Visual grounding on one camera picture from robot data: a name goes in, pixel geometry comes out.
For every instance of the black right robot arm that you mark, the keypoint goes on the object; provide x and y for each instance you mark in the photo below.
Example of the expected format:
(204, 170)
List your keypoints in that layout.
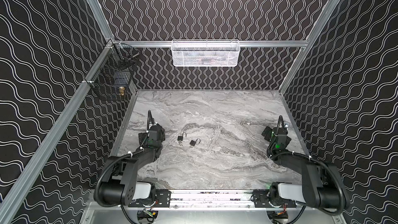
(321, 186)

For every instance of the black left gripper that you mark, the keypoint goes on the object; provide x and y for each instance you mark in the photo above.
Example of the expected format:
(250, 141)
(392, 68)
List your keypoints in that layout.
(148, 135)

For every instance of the brass fitting in basket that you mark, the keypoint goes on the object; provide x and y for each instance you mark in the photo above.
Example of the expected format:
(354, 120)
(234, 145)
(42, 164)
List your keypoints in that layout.
(121, 91)

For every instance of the white mesh wall basket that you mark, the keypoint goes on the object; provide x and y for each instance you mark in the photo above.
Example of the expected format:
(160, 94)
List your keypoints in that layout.
(205, 53)

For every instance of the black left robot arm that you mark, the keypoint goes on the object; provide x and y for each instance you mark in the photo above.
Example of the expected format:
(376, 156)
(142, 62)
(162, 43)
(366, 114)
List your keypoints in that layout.
(118, 183)

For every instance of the black padlock farther back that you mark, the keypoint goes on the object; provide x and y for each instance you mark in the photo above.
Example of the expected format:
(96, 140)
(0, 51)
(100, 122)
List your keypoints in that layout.
(195, 142)

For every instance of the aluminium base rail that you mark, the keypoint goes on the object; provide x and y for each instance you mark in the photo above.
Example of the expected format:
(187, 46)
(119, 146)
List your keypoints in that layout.
(211, 199)

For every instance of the black wire wall basket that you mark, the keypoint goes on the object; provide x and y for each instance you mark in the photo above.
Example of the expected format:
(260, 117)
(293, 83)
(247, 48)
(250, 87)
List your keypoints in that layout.
(116, 71)

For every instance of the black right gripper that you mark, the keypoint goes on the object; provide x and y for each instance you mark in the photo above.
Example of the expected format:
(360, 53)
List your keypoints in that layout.
(272, 132)

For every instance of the black padlock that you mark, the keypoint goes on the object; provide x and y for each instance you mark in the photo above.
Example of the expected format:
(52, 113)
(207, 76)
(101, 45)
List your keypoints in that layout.
(181, 137)

